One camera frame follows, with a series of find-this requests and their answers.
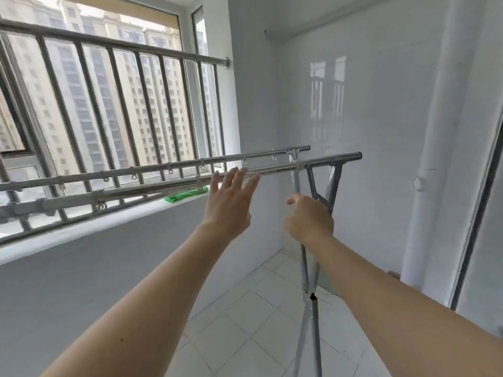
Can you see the person's right hand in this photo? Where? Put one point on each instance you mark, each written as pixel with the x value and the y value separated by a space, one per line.
pixel 312 223

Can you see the person's left hand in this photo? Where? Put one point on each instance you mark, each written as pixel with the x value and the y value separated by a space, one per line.
pixel 228 210

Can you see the person's right thumb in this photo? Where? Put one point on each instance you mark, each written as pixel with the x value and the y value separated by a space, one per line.
pixel 296 200

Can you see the person's left middle finger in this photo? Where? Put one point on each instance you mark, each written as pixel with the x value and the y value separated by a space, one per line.
pixel 241 178

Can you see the person's left little finger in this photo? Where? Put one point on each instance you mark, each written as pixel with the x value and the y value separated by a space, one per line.
pixel 215 182

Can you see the person's right forearm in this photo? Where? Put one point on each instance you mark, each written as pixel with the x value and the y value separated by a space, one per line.
pixel 401 314

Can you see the person's left forearm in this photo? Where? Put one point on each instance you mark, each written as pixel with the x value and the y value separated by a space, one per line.
pixel 157 302

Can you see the green cloth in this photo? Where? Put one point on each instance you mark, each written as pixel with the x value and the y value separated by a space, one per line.
pixel 184 195

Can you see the steel clothes drying rack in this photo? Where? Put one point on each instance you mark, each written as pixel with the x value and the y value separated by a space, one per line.
pixel 118 190

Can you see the white pipe clamp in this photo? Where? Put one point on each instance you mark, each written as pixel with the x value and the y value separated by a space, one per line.
pixel 417 183

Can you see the white window sill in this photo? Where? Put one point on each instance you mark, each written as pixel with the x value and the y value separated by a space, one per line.
pixel 98 228

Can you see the white-framed window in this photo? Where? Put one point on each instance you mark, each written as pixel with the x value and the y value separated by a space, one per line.
pixel 187 35

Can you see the white drain pipe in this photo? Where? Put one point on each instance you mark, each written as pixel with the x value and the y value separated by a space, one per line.
pixel 444 153

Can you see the steel window guard railing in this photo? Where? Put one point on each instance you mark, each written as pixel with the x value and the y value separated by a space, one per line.
pixel 118 45

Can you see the dark door frame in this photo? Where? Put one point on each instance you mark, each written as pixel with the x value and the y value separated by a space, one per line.
pixel 477 215

